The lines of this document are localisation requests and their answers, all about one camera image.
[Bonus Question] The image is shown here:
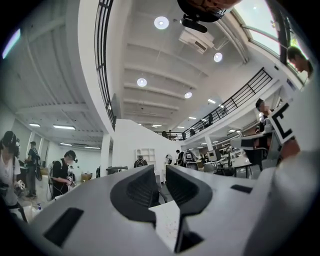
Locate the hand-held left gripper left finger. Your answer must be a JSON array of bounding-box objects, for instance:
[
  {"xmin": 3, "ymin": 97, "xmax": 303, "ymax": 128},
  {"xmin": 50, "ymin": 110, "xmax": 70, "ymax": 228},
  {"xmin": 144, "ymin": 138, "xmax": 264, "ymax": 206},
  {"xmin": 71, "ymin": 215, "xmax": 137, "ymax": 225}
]
[{"xmin": 109, "ymin": 164, "xmax": 161, "ymax": 224}]

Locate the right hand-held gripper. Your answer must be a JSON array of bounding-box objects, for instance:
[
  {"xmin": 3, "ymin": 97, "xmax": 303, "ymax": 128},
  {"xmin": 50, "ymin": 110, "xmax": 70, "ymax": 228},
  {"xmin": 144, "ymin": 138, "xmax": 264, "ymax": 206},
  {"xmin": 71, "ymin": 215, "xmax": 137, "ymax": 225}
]
[{"xmin": 243, "ymin": 72, "xmax": 320, "ymax": 256}]

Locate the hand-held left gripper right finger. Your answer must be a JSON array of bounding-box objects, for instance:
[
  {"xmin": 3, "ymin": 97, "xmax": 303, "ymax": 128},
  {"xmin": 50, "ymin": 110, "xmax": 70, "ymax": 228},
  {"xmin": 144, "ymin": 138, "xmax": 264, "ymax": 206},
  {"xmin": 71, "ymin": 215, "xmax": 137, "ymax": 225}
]
[{"xmin": 165, "ymin": 164, "xmax": 213, "ymax": 254}]

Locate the person's right forearm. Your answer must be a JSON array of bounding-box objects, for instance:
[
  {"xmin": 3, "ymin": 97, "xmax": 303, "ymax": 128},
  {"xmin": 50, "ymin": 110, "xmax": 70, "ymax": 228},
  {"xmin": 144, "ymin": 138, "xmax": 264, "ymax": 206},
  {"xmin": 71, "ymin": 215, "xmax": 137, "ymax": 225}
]
[{"xmin": 276, "ymin": 138, "xmax": 302, "ymax": 166}]

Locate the black office chair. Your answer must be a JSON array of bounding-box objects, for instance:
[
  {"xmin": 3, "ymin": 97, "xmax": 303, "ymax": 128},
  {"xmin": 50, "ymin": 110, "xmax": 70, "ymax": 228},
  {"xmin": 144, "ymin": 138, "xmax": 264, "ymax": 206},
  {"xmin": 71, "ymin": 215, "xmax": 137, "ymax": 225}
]
[{"xmin": 149, "ymin": 189, "xmax": 169, "ymax": 207}]

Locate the grey chair with backpack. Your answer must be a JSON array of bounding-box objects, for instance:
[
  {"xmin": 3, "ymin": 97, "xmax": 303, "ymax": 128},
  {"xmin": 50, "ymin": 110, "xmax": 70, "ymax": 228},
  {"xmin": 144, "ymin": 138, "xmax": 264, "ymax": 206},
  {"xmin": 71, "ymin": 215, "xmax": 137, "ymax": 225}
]
[{"xmin": 183, "ymin": 149, "xmax": 200, "ymax": 172}]

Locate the white red-speckled sheet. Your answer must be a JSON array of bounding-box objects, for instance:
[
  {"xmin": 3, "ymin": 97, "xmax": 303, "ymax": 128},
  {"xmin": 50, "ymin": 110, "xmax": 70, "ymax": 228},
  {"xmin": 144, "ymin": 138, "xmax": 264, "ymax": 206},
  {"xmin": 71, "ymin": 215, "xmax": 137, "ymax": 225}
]
[{"xmin": 148, "ymin": 200, "xmax": 181, "ymax": 252}]

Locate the white cubby shelf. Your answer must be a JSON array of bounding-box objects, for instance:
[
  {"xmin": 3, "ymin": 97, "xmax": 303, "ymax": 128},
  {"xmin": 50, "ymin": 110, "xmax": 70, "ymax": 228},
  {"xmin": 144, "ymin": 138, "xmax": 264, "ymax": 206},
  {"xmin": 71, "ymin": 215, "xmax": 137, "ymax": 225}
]
[{"xmin": 134, "ymin": 147, "xmax": 156, "ymax": 173}]

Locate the white desk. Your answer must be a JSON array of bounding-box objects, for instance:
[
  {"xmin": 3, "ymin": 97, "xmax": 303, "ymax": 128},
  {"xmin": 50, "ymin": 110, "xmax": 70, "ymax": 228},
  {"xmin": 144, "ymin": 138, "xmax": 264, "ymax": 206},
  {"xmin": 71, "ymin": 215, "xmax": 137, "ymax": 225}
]
[{"xmin": 229, "ymin": 131, "xmax": 274, "ymax": 174}]

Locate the black straight balcony railing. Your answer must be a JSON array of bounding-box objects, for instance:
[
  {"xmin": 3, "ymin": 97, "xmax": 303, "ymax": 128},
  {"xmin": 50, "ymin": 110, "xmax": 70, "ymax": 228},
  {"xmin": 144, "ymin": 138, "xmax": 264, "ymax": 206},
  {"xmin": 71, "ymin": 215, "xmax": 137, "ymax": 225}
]
[{"xmin": 153, "ymin": 66, "xmax": 274, "ymax": 141}]

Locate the black curved balcony railing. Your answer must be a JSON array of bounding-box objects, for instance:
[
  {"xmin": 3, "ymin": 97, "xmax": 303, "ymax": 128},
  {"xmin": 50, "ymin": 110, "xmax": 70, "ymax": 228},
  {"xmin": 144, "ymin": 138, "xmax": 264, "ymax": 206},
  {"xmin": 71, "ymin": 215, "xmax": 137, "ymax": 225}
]
[{"xmin": 94, "ymin": 0, "xmax": 117, "ymax": 131}]

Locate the white ceiling air conditioner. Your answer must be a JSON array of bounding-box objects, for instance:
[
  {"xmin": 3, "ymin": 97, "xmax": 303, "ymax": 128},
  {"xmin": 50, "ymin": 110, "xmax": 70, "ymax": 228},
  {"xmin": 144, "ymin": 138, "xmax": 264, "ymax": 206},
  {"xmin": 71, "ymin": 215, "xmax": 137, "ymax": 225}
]
[{"xmin": 178, "ymin": 27, "xmax": 216, "ymax": 54}]

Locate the large skylight window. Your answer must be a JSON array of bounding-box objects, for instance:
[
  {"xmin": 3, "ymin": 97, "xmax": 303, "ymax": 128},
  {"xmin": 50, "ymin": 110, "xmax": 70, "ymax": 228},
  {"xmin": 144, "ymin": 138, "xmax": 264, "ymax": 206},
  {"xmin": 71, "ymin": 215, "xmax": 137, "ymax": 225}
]
[{"xmin": 231, "ymin": 0, "xmax": 312, "ymax": 85}]

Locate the person's head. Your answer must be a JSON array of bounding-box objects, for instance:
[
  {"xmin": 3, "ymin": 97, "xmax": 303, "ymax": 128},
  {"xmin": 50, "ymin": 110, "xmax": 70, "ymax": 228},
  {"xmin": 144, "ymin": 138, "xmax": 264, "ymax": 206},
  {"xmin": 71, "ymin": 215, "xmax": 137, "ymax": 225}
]
[{"xmin": 176, "ymin": 0, "xmax": 242, "ymax": 15}]

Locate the black head-mounted camera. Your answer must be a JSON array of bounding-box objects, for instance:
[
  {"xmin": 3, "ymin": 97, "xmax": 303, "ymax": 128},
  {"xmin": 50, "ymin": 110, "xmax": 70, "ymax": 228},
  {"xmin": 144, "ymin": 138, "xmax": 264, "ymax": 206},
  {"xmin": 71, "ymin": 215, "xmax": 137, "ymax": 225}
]
[{"xmin": 179, "ymin": 9, "xmax": 226, "ymax": 34}]

